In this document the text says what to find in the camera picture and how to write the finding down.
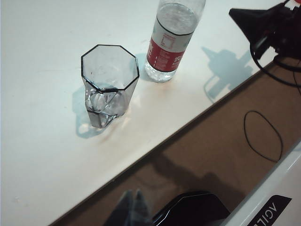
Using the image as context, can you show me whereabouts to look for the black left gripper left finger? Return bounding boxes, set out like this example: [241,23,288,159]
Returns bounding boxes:
[110,190,134,226]

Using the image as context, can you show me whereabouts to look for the white robot base platform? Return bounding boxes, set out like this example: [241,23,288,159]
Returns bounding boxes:
[218,141,301,226]

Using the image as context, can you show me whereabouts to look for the glossy black robot housing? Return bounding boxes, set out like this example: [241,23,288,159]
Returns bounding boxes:
[151,190,232,226]

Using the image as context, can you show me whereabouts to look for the transparent grey octagonal mug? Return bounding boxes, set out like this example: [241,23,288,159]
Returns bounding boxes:
[80,44,140,130]

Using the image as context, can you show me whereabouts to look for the black cable loop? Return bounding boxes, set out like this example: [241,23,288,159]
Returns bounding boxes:
[244,110,283,163]

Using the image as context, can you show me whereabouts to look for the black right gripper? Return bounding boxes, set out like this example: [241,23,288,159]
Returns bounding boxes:
[229,0,301,56]

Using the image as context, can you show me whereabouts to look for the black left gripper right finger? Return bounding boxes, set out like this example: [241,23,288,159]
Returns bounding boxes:
[133,189,153,226]

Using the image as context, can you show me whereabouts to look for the Nongfu Spring water bottle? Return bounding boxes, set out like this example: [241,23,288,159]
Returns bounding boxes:
[144,0,207,83]

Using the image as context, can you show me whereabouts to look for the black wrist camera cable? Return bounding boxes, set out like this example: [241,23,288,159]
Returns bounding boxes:
[249,43,301,89]

